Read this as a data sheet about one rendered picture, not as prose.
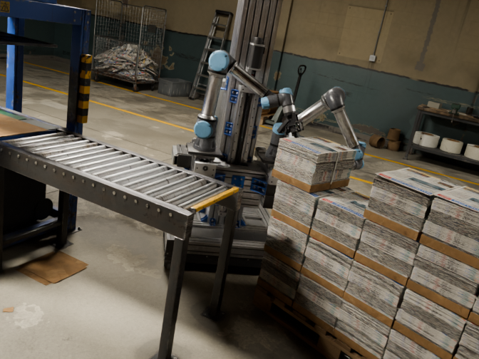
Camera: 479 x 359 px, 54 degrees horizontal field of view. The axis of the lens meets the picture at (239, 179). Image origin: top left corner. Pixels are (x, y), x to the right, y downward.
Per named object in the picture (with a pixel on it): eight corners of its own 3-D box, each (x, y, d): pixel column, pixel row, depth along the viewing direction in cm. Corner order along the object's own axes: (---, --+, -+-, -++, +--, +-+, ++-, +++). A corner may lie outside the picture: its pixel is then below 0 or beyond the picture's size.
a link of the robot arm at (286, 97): (278, 92, 288) (291, 89, 286) (281, 109, 287) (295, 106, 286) (276, 89, 280) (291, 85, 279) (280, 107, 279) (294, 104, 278)
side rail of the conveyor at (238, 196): (240, 209, 257) (244, 188, 253) (236, 211, 252) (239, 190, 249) (61, 145, 309) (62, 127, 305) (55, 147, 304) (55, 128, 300)
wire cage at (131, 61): (158, 91, 1023) (168, 9, 972) (134, 92, 951) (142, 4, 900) (115, 80, 1070) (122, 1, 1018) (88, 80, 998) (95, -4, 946)
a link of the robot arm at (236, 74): (210, 60, 298) (270, 108, 304) (208, 61, 288) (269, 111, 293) (222, 45, 295) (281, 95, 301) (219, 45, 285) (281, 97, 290)
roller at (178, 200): (218, 191, 256) (219, 182, 255) (167, 214, 215) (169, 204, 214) (210, 189, 258) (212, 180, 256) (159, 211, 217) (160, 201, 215)
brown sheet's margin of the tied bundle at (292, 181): (288, 173, 283) (289, 166, 282) (326, 189, 264) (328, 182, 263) (270, 175, 272) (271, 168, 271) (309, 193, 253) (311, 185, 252)
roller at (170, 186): (197, 184, 261) (199, 177, 260) (144, 206, 220) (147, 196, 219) (189, 181, 263) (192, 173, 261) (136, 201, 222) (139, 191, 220)
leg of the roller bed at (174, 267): (172, 359, 234) (191, 236, 213) (165, 365, 229) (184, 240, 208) (162, 354, 236) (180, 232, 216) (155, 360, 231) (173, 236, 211)
